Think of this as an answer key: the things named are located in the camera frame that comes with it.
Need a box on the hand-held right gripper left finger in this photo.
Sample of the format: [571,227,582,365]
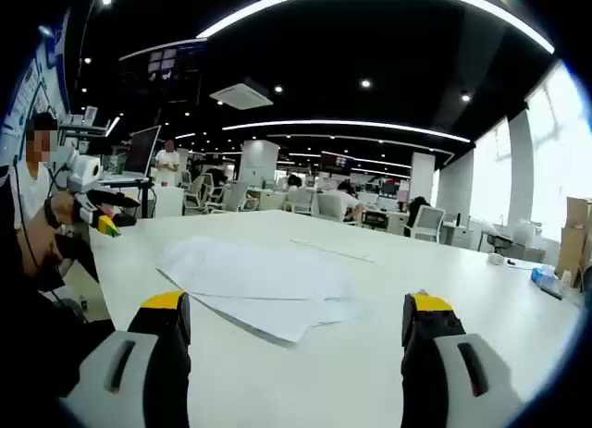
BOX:
[59,289,192,428]

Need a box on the stack of white printing papers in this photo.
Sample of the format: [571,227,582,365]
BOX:
[155,236,366,347]

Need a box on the blue and white wall poster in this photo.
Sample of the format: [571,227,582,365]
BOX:
[0,6,73,165]

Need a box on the large hanging display screen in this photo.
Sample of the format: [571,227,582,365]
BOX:
[118,38,208,119]

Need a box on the group of white office chairs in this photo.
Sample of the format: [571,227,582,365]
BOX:
[180,168,448,244]

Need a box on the long ceiling light strip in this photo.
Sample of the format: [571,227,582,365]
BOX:
[196,0,555,55]

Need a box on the metal shelf rack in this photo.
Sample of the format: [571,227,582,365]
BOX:
[57,104,122,145]

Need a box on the ceiling air conditioner unit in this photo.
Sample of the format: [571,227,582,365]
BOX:
[208,79,275,110]

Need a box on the cardboard box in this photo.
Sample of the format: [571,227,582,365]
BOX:
[566,196,592,230]
[554,226,589,288]

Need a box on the black wristband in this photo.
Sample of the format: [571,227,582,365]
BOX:
[44,199,61,229]

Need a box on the blue tissue pack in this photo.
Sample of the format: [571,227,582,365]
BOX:
[530,265,561,288]

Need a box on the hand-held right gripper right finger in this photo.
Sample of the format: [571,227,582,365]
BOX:
[401,291,524,428]

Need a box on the thin ceiling light strip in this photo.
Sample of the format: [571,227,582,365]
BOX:
[221,119,472,144]

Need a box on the dark computer monitor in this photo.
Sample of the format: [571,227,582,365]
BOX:
[123,125,162,179]

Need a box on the person's black shirt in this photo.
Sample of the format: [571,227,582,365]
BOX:
[0,164,117,401]

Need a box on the person's left hand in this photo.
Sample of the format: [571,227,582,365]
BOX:
[48,194,84,226]

